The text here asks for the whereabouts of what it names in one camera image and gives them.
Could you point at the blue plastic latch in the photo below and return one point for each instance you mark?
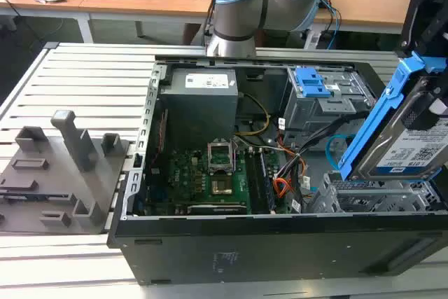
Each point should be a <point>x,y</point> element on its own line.
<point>311,83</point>

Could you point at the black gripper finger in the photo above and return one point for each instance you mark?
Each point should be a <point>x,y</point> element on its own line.
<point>420,113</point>

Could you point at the RAM stick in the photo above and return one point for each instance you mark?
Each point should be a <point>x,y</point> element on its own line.
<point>259,183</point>

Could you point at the black open PC case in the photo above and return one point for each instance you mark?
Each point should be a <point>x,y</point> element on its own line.
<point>266,253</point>

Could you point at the grey metal drive cage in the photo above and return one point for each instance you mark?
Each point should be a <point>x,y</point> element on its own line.
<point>315,113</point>

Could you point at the hard disk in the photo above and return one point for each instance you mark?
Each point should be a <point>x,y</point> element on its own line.
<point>388,145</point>

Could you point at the grey power supply unit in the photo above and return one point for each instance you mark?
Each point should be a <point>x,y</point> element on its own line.
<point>199,110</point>

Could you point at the grey metal disk bay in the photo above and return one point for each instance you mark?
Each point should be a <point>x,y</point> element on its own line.
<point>367,197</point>

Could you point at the black graphics card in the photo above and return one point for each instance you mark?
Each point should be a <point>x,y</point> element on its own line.
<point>217,209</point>

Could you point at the CPU socket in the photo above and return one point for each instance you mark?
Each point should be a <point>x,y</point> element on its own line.
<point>222,187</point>

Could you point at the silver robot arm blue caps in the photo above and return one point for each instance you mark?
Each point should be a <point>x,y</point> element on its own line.
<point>238,8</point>

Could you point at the green motherboard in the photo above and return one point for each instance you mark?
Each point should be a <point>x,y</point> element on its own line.
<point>189,176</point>

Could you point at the grey parts rack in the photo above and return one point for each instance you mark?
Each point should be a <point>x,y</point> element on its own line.
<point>59,187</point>

